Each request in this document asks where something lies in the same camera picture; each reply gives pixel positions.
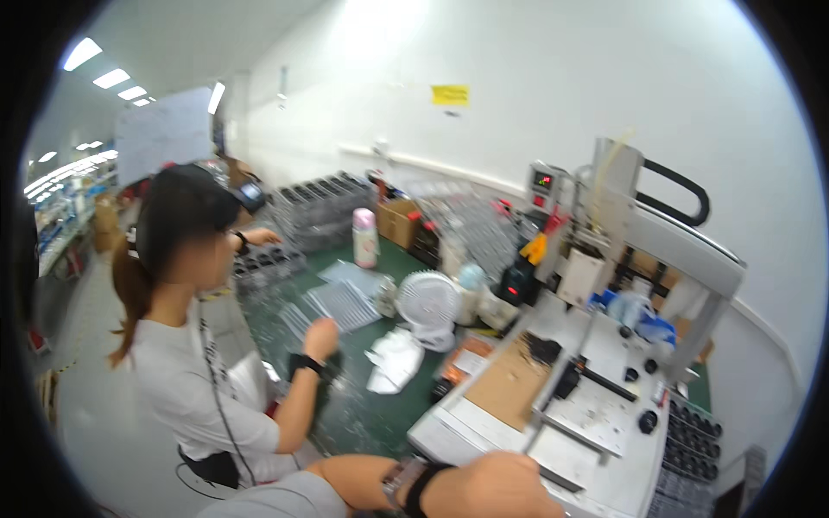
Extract person's left hand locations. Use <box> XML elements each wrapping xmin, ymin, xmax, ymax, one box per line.
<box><xmin>420</xmin><ymin>451</ymin><xmax>566</xmax><ymax>518</ymax></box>

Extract black wrist band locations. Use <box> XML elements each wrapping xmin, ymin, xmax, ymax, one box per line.
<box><xmin>403</xmin><ymin>462</ymin><xmax>456</xmax><ymax>518</ymax></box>

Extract silver wrist watch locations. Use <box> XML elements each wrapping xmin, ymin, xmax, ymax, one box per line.
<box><xmin>381</xmin><ymin>455</ymin><xmax>428</xmax><ymax>512</ymax></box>

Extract brown cardboard sheet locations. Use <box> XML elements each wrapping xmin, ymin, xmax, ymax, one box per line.
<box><xmin>464</xmin><ymin>333</ymin><xmax>559</xmax><ymax>433</ymax></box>

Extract orange packet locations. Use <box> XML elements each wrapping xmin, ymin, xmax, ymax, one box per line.
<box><xmin>439</xmin><ymin>335</ymin><xmax>496</xmax><ymax>388</ymax></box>

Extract white gantry dispensing machine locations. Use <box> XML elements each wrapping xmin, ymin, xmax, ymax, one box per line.
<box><xmin>407</xmin><ymin>137</ymin><xmax>749</xmax><ymax>518</ymax></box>

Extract white crumpled cloth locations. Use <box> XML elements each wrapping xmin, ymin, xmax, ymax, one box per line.
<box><xmin>364</xmin><ymin>325</ymin><xmax>426</xmax><ymax>396</ymax></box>

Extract white desk fan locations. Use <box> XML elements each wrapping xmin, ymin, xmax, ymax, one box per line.
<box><xmin>395</xmin><ymin>270</ymin><xmax>462</xmax><ymax>354</ymax></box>

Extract white jar with blue lid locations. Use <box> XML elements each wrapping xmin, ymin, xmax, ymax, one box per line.
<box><xmin>455</xmin><ymin>262</ymin><xmax>488</xmax><ymax>326</ymax></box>

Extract tray of black round parts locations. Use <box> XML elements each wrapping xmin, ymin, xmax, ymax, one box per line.
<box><xmin>662</xmin><ymin>395</ymin><xmax>724</xmax><ymax>483</ymax></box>

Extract black device with red light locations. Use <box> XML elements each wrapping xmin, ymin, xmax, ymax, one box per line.
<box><xmin>499</xmin><ymin>256</ymin><xmax>538</xmax><ymax>307</ymax></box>

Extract person's body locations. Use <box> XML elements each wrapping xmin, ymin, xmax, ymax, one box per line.
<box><xmin>194</xmin><ymin>470</ymin><xmax>351</xmax><ymax>518</ymax></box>

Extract small clear bottle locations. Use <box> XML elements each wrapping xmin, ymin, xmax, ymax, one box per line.
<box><xmin>378</xmin><ymin>275</ymin><xmax>399</xmax><ymax>319</ymax></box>

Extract blue plastic bag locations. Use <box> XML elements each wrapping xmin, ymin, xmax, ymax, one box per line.
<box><xmin>588</xmin><ymin>288</ymin><xmax>677</xmax><ymax>344</ymax></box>

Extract pile of clear ribbed trays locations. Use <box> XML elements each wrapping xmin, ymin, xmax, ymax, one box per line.
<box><xmin>278</xmin><ymin>259</ymin><xmax>389</xmax><ymax>343</ymax></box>

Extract yellow tag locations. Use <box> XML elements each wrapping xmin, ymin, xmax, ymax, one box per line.
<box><xmin>519</xmin><ymin>233</ymin><xmax>549</xmax><ymax>266</ymax></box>

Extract stack of clear plastic trays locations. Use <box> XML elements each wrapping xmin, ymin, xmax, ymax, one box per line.
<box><xmin>414</xmin><ymin>191</ymin><xmax>525</xmax><ymax>282</ymax></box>

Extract white bottle with pink cap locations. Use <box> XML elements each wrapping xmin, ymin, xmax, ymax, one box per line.
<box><xmin>351</xmin><ymin>207</ymin><xmax>380</xmax><ymax>270</ymax></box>

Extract brown cardboard box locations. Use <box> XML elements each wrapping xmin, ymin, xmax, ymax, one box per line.
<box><xmin>376</xmin><ymin>198</ymin><xmax>422</xmax><ymax>251</ymax></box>

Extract grey controller box red display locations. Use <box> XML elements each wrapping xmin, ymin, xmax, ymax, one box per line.
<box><xmin>527</xmin><ymin>162</ymin><xmax>560</xmax><ymax>213</ymax></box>

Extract trays of black parts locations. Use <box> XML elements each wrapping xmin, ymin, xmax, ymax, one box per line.
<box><xmin>232</xmin><ymin>245</ymin><xmax>308</xmax><ymax>292</ymax></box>

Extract stack of grey trays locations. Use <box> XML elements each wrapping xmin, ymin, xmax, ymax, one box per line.
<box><xmin>271</xmin><ymin>171</ymin><xmax>378</xmax><ymax>252</ymax></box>

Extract white hanging board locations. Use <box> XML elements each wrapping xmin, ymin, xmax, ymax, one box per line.
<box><xmin>114</xmin><ymin>87</ymin><xmax>216</xmax><ymax>189</ymax></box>

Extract distant shelves with goods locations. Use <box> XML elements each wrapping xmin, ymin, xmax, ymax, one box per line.
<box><xmin>25</xmin><ymin>150</ymin><xmax>120</xmax><ymax>279</ymax></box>

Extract row of ceiling lights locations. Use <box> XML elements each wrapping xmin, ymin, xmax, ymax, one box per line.
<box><xmin>61</xmin><ymin>37</ymin><xmax>158</xmax><ymax>108</ymax></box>

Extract yellow wall note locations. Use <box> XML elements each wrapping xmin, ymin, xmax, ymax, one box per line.
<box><xmin>430</xmin><ymin>84</ymin><xmax>471</xmax><ymax>107</ymax></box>

